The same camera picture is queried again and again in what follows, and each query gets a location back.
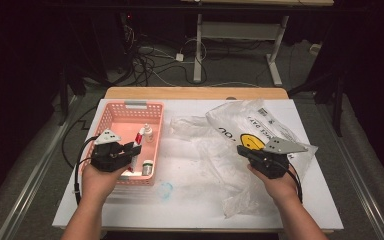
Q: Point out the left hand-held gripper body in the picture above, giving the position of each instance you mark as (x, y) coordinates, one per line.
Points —
(108, 156)

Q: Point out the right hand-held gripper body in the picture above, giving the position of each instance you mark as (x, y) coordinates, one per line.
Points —
(273, 165)

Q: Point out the red and white tube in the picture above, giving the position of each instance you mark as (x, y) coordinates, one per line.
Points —
(140, 136)

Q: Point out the pink plastic basket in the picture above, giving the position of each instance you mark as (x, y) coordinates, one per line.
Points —
(126, 125)

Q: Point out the small white dropper bottle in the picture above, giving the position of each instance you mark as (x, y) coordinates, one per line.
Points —
(148, 132)

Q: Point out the clear smiley plastic bag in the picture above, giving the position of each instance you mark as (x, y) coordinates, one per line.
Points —
(220, 160)

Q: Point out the person's right hand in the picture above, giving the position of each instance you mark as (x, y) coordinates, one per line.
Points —
(281, 190)

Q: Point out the person's left hand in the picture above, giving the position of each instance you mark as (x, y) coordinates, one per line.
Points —
(98, 183)

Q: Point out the white board sheet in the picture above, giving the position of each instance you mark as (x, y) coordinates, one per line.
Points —
(180, 110)

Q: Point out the black stand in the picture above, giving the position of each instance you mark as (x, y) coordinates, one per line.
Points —
(63, 103)
(338, 110)

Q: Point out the wooden table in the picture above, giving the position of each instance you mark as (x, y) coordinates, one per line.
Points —
(196, 92)

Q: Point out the white power adapter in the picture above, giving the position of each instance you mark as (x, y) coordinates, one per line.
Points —
(179, 57)

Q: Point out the white box on floor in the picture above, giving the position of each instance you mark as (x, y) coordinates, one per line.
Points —
(316, 49)

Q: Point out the metal floor rail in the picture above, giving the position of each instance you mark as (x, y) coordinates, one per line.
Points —
(360, 190)
(33, 181)

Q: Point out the white metal desk frame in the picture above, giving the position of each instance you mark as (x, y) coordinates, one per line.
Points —
(240, 30)

